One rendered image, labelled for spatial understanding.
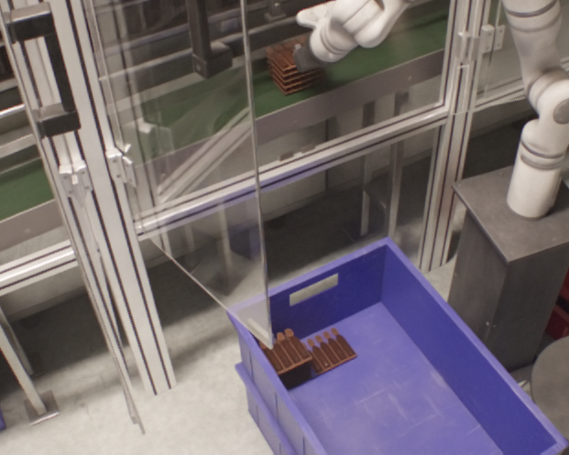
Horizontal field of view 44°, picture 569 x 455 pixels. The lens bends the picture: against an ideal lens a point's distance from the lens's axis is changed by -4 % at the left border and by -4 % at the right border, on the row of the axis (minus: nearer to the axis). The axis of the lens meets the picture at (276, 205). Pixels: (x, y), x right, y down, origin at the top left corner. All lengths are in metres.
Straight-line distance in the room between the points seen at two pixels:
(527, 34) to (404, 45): 0.54
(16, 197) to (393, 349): 0.89
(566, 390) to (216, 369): 0.88
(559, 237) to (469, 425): 0.44
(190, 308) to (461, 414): 0.84
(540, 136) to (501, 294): 0.39
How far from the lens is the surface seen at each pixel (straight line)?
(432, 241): 2.05
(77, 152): 1.31
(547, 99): 1.36
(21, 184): 1.54
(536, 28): 1.25
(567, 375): 1.71
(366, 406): 1.62
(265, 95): 1.60
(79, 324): 2.11
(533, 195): 1.51
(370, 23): 1.24
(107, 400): 1.95
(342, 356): 1.67
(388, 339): 1.72
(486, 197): 1.59
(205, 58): 0.82
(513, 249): 1.49
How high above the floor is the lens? 1.63
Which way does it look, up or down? 45 degrees down
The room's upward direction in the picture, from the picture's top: 3 degrees counter-clockwise
